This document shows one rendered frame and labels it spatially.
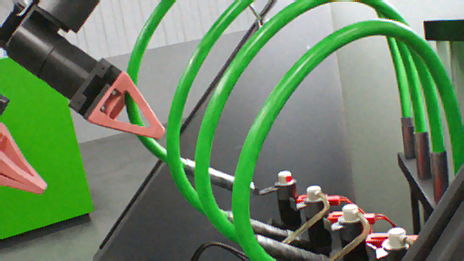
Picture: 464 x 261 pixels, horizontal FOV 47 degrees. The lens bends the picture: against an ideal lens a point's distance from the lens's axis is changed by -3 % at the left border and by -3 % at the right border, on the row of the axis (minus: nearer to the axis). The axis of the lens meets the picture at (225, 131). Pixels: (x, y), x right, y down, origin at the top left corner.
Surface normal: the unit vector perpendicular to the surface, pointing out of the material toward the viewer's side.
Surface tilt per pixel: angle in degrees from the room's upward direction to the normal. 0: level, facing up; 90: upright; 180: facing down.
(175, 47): 90
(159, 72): 90
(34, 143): 90
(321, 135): 90
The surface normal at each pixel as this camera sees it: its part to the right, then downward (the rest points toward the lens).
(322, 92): 0.33, 0.15
